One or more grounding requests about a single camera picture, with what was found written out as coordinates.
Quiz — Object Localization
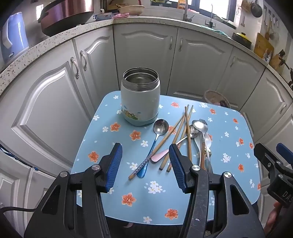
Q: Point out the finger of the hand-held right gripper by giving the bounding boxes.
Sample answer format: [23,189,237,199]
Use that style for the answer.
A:
[276,143,293,166]
[254,143,283,182]

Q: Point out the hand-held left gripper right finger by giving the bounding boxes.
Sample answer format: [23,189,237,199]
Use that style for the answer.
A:
[168,143,267,238]

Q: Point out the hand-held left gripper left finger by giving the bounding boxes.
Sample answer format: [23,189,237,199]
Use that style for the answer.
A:
[23,142,123,238]

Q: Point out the pink-handled steel spoon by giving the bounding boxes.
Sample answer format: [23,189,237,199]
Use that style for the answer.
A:
[151,125,200,163]

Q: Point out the patterned wooden chopstick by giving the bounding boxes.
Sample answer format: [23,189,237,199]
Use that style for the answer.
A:
[128,114,186,180]

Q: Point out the blue-handled steel spoon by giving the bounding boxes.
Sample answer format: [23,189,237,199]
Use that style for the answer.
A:
[137,119,169,178]

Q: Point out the plain steel spoon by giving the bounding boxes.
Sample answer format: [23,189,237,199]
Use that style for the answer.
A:
[192,119,210,165]

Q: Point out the person's right hand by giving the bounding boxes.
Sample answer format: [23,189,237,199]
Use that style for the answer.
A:
[264,201,284,234]

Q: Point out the woven floor basket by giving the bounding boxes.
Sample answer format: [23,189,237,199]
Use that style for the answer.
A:
[204,90,230,108]

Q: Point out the wooden knife block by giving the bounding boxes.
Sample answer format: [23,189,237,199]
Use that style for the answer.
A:
[268,50,289,72]

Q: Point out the wooden cutting board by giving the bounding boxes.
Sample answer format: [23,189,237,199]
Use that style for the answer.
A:
[254,32,274,60]

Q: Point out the black pot with yellow lid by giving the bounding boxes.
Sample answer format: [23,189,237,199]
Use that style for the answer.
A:
[232,32,253,49]

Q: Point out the hanging kitchen tools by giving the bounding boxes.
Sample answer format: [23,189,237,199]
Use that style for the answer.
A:
[263,6,280,40]

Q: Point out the teal cloth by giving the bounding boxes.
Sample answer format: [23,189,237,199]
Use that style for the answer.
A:
[201,24,230,38]

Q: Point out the speckled stone countertop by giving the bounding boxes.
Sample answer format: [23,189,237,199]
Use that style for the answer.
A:
[0,14,293,92]

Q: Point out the hanging black pan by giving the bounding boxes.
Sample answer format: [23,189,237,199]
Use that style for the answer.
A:
[250,0,263,19]

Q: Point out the small steel tap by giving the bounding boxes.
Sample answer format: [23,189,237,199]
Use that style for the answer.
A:
[204,4,215,27]

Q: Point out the steel kitchen faucet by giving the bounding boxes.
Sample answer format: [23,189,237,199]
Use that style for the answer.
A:
[183,0,195,23]

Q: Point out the beige bowl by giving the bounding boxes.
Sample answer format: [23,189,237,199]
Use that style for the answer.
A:
[118,5,145,15]

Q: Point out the kitchen window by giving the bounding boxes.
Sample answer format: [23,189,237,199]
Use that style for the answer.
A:
[190,0,237,21]

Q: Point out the blue plastic kettle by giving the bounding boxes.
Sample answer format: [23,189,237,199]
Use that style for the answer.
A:
[0,12,30,66]

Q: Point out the blue cord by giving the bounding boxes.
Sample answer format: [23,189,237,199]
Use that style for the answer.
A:
[0,144,37,172]

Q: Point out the black cable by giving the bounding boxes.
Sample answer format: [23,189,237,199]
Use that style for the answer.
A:
[0,205,37,214]

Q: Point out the wall utensil holder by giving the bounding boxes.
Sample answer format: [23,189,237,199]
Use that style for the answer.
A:
[241,0,254,12]

